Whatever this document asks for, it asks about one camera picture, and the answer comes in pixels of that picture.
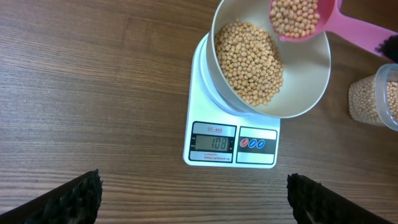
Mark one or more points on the clear container of soybeans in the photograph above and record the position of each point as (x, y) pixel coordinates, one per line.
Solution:
(373, 100)

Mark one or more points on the white digital kitchen scale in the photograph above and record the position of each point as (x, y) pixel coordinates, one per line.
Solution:
(217, 135)

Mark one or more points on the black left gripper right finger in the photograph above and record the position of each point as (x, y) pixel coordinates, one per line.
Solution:
(313, 203)

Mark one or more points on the white bowl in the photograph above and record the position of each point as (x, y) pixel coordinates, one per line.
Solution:
(307, 64)

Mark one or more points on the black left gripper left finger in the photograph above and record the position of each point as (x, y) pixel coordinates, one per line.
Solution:
(77, 201)

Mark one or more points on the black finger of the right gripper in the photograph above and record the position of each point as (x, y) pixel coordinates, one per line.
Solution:
(389, 48)

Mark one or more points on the pink plastic measuring scoop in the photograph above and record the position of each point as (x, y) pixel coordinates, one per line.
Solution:
(298, 21)

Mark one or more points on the soybeans in white bowl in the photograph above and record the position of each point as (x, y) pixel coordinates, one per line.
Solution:
(250, 62)

